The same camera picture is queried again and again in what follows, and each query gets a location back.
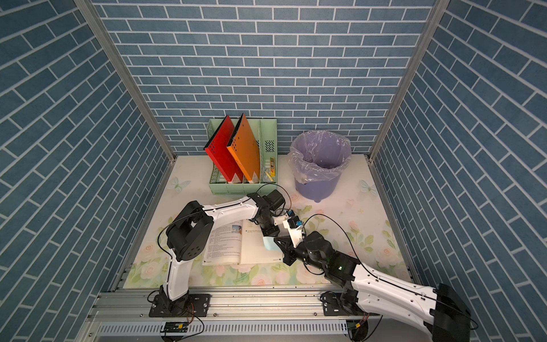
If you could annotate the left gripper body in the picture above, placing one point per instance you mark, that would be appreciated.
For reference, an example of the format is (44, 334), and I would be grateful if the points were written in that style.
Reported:
(267, 224)

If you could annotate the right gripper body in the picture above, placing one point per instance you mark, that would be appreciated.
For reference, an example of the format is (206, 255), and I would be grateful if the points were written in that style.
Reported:
(293, 254)

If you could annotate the blue sticky note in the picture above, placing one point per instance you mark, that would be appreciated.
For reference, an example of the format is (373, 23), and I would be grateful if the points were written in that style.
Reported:
(270, 244)

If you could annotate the English textbook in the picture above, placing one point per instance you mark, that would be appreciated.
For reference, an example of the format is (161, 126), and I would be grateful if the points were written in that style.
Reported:
(238, 243)

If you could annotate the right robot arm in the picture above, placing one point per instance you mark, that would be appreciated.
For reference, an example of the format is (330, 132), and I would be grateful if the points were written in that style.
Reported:
(437, 311)

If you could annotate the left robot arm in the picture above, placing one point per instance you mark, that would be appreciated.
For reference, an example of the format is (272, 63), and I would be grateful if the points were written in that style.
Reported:
(189, 233)

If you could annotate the small items in organizer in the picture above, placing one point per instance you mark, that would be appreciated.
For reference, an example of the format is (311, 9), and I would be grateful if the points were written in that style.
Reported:
(269, 169)

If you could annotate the orange folder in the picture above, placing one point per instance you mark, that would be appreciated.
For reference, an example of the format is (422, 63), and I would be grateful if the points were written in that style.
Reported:
(244, 149)

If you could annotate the floral table mat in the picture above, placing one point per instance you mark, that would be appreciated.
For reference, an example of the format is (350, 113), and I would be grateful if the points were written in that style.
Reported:
(353, 221)

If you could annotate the purple trash bin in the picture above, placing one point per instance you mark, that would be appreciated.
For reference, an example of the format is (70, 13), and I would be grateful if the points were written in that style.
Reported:
(316, 184)

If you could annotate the clear bin liner bag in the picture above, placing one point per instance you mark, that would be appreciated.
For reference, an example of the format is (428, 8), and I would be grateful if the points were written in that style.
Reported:
(318, 156)

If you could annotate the red folder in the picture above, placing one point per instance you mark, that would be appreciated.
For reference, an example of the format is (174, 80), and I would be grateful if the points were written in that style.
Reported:
(216, 148)

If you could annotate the green file organizer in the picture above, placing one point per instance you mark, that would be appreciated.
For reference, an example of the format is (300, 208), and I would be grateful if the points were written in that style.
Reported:
(265, 132)

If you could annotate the left controller board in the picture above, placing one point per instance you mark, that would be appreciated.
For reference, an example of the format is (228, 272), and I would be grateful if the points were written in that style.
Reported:
(175, 327)

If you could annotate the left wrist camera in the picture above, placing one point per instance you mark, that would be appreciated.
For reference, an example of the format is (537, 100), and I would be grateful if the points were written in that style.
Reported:
(283, 220)

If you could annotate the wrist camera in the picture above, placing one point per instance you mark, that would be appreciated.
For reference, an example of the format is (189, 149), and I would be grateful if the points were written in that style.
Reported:
(296, 230)
(283, 220)

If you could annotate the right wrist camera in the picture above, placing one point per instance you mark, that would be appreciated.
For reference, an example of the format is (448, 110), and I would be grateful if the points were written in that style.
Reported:
(296, 230)

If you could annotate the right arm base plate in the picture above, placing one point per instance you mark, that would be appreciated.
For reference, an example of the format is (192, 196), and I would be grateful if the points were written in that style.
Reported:
(331, 304)

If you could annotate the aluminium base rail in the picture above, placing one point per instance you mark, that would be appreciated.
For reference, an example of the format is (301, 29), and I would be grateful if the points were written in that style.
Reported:
(288, 310)

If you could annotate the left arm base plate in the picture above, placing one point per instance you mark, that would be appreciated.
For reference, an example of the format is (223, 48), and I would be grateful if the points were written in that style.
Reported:
(189, 305)

